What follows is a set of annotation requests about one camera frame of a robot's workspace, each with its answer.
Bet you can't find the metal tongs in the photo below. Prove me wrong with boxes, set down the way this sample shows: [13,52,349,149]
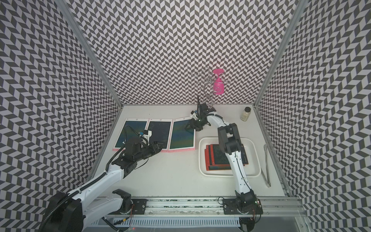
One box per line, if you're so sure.
[262,144,271,188]

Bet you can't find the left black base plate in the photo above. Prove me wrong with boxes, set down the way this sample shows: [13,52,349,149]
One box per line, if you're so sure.
[128,198,148,215]

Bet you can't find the pink writing tablet colourful screen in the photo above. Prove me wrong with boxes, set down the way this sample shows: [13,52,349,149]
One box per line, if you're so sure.
[113,118,149,151]

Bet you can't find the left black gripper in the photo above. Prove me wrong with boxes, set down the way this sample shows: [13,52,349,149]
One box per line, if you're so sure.
[134,141,166,162]

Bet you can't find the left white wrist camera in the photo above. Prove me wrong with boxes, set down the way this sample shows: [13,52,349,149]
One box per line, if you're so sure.
[139,130,152,144]

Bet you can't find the pink plastic goblet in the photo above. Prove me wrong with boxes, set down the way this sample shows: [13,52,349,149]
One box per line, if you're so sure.
[213,69,225,95]

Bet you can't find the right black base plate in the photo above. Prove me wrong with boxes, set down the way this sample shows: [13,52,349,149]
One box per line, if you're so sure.
[222,199,263,216]

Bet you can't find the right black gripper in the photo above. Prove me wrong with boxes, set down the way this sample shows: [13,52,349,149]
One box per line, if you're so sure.
[185,117,209,131]

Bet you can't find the white plastic storage tray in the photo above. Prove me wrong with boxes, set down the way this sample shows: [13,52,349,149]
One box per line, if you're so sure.
[198,137,261,178]

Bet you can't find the red writing tablet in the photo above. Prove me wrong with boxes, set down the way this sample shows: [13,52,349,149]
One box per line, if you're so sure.
[206,144,230,167]
[204,148,231,171]

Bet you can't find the aluminium front rail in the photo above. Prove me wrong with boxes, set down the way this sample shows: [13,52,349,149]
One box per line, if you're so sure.
[82,195,306,219]

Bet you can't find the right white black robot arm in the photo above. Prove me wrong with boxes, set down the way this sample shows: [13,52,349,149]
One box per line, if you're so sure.
[186,97,263,216]

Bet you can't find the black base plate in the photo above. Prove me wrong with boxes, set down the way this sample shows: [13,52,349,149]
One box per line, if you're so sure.
[128,198,148,215]
[222,199,263,216]

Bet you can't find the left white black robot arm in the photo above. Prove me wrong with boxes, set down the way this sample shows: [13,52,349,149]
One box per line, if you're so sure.
[39,130,167,232]

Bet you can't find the small glass jar black lid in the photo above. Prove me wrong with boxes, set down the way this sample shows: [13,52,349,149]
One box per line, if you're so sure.
[240,107,251,122]

